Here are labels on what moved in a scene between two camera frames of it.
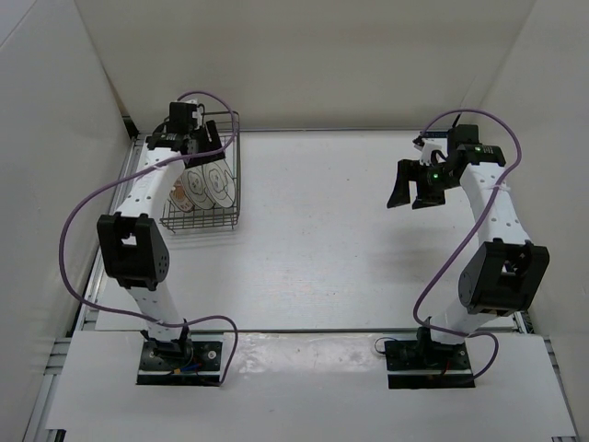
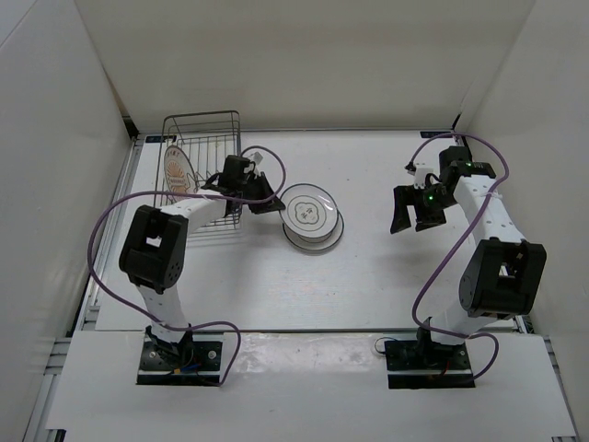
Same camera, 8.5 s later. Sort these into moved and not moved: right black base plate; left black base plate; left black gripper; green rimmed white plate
Moved: green rimmed white plate; left black gripper
Not moved: right black base plate; left black base plate
